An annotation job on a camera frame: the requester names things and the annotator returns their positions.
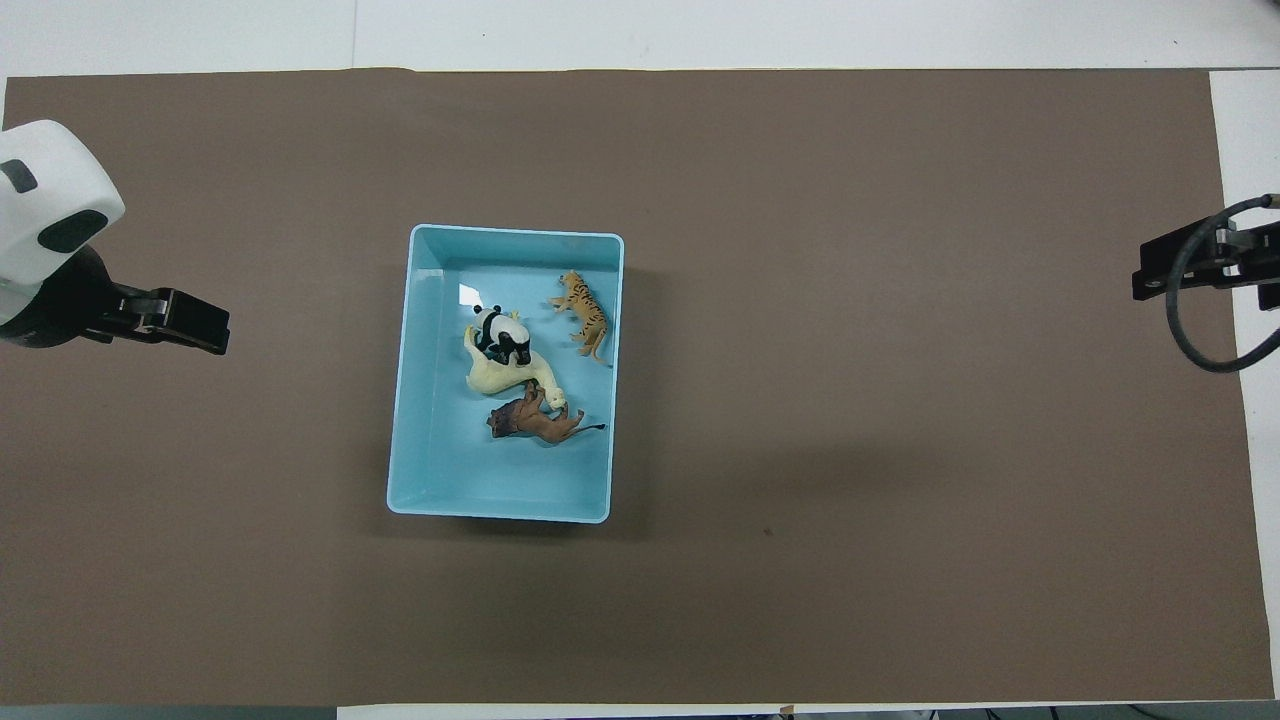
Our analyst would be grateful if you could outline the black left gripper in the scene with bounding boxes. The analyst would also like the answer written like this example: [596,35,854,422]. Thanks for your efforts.
[0,245,231,356]

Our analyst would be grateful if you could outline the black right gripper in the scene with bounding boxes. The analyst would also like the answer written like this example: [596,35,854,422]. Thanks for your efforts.
[1132,212,1280,311]

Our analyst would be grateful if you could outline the cream llama toy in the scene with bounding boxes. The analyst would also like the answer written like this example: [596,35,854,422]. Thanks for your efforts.
[463,322,568,412]

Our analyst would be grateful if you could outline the black white panda toy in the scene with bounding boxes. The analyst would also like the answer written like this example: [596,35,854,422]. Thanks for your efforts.
[472,305,534,366]

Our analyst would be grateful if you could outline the brown lion toy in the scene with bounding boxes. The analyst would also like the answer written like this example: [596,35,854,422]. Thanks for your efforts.
[488,380,608,444]

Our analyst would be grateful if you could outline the orange striped tiger toy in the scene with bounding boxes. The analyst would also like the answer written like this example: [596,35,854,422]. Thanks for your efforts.
[549,270,610,362]

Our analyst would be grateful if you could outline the light blue storage box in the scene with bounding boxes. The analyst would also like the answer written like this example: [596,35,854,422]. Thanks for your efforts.
[386,223,626,525]

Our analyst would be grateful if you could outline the brown table mat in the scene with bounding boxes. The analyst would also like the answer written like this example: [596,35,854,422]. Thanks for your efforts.
[0,67,1276,706]

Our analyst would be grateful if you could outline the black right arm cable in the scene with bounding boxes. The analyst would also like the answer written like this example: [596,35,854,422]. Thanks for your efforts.
[1164,194,1280,375]

